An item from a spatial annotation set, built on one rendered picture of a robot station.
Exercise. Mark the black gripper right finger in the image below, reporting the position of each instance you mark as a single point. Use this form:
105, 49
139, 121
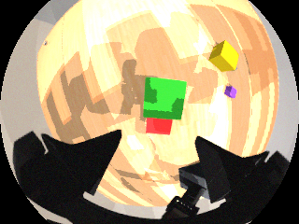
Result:
224, 170

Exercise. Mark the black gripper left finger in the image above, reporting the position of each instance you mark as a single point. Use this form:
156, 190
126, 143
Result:
87, 160

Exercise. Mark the yellow cube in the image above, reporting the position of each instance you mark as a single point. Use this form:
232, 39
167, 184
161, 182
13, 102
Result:
224, 56

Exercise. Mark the small purple cube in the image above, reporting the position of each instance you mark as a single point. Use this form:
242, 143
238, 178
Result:
230, 91

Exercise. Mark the green block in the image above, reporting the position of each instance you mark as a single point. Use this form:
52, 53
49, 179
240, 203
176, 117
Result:
164, 98

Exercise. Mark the red block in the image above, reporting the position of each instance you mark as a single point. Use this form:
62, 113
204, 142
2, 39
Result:
162, 126

